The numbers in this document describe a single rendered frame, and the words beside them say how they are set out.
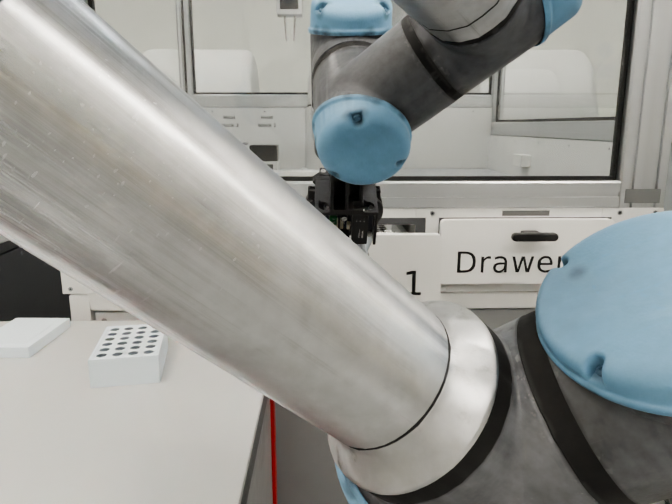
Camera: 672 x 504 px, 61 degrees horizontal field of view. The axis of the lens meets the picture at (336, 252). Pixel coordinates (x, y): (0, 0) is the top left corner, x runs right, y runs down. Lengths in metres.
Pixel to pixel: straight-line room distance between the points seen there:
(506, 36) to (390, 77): 0.09
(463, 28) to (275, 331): 0.24
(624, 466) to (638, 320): 0.07
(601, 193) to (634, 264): 0.75
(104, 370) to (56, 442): 0.13
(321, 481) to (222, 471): 0.59
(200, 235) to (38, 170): 0.06
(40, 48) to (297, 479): 1.03
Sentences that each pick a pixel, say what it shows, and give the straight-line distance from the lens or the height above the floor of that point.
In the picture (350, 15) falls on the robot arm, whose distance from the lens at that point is 0.52.
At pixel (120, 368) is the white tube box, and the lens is 0.78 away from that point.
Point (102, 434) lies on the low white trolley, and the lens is 0.69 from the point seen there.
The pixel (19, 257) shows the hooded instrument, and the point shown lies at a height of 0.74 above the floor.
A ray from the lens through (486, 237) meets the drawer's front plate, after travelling 0.99.
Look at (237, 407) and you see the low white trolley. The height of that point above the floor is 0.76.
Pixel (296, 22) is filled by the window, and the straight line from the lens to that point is 0.98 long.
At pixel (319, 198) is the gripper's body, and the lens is 0.65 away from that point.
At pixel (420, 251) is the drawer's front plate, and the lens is 0.83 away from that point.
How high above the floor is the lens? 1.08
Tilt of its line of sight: 12 degrees down
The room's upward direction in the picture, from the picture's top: straight up
